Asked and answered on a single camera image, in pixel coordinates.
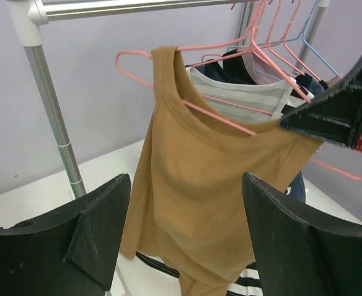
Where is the pink wire hanger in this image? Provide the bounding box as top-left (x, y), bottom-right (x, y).
top-left (115, 1), bottom-right (362, 181)

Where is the navy blue tank top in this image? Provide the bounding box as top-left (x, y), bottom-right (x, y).
top-left (195, 58), bottom-right (326, 204)

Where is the tan tank top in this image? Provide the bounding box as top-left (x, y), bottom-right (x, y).
top-left (120, 46), bottom-right (321, 295)

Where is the dusty pink tank top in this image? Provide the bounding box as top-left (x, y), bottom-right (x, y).
top-left (242, 52), bottom-right (343, 86)

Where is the pink hanger with striped top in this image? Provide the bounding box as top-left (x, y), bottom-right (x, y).
top-left (192, 1), bottom-right (311, 103)

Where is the metal clothes rack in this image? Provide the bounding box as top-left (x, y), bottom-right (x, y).
top-left (7, 0), bottom-right (329, 296)

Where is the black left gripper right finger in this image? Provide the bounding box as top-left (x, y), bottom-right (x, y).
top-left (242, 173), bottom-right (362, 296)

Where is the black white striped tank top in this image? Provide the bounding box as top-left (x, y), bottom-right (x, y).
top-left (136, 65), bottom-right (304, 295)

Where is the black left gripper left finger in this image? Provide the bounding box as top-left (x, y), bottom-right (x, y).
top-left (0, 174), bottom-right (131, 295)

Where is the pink hanger with navy top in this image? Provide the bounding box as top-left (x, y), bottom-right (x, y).
top-left (200, 0), bottom-right (323, 93)

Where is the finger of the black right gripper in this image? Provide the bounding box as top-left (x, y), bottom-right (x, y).
top-left (280, 55), bottom-right (362, 151)

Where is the light blue wire hanger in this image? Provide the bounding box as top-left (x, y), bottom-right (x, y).
top-left (226, 0), bottom-right (340, 78)

